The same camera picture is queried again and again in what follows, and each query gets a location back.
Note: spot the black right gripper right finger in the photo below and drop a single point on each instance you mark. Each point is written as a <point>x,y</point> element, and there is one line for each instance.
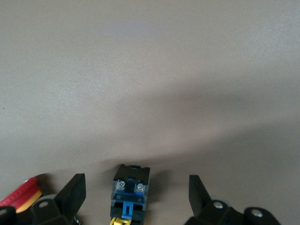
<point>199,199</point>

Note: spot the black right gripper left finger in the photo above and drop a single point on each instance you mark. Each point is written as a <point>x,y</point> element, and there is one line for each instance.
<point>70,194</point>

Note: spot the yellow push button blue block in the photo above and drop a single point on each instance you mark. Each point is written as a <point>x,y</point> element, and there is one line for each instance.
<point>130,194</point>

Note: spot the red mushroom button orange block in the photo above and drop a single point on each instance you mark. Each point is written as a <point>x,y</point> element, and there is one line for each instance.
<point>21,192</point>

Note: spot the brown table cover sheet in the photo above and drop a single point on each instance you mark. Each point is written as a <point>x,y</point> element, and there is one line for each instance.
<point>150,70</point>

